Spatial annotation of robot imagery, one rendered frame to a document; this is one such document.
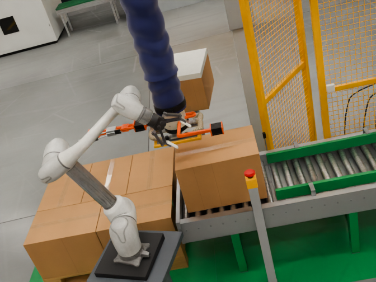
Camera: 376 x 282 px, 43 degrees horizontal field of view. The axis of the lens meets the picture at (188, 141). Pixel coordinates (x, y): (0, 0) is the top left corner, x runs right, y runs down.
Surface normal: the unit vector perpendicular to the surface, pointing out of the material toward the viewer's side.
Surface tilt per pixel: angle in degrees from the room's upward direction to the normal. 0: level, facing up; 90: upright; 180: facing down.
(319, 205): 90
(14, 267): 0
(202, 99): 90
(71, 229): 0
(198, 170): 90
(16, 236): 0
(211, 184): 90
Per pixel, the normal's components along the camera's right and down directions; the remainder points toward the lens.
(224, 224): 0.00, 0.53
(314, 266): -0.23, -0.83
